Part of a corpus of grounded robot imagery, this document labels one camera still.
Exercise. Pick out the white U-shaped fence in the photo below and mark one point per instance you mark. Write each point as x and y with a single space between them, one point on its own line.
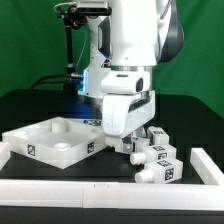
209 195

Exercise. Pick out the white square tabletop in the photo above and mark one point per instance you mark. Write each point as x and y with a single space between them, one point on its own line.
59 142

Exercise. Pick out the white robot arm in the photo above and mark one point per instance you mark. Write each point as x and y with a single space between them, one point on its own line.
128 39

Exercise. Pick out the white tag base sheet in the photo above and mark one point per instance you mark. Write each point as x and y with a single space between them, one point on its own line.
92 122

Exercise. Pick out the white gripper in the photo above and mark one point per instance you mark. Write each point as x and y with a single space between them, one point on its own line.
123 114

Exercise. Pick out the black camera on stand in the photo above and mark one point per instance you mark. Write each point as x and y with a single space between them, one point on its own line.
95 14

